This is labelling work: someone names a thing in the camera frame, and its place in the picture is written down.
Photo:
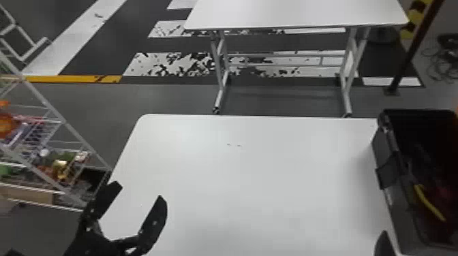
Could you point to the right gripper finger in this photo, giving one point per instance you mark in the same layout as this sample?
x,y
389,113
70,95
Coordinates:
x,y
383,246

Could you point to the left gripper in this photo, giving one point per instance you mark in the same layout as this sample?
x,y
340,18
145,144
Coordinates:
x,y
91,246

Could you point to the black tool box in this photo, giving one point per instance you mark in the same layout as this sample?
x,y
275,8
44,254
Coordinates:
x,y
422,161

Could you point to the orange snack packet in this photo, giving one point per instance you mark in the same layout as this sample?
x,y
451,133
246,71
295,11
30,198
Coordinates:
x,y
5,123

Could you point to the white side table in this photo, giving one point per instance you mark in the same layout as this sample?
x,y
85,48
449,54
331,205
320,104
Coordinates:
x,y
293,14

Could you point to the white metal frame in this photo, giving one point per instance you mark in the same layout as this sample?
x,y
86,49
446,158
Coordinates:
x,y
21,46

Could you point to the yellow black striped post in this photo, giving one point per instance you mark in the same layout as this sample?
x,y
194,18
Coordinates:
x,y
411,21

